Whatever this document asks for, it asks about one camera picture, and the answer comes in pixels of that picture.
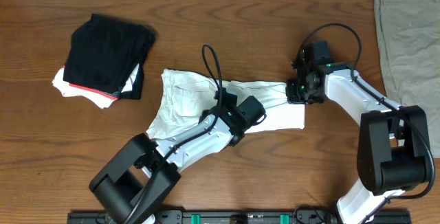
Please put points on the white folded garment red trim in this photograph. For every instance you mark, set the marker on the white folded garment red trim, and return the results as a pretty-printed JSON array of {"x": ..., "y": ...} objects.
[{"x": 86, "y": 93}]

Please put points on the olive grey garment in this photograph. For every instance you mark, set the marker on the olive grey garment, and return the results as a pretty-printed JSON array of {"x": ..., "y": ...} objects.
[{"x": 408, "y": 40}]

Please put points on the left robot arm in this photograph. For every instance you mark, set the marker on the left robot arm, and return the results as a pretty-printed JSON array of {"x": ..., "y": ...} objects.
[{"x": 133, "y": 184}]

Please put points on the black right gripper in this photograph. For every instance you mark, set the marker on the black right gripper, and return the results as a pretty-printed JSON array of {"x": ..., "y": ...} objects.
[{"x": 293, "y": 96}]

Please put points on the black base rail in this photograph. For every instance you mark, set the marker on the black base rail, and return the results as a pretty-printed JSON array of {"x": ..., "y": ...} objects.
[{"x": 297, "y": 216}]

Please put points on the white printed t-shirt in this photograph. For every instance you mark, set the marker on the white printed t-shirt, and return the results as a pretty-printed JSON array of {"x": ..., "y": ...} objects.
[{"x": 186, "y": 94}]

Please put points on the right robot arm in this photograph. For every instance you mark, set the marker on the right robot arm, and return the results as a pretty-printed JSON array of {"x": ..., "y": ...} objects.
[{"x": 393, "y": 151}]

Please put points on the black folded garment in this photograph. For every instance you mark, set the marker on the black folded garment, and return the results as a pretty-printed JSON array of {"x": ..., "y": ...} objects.
[{"x": 107, "y": 56}]

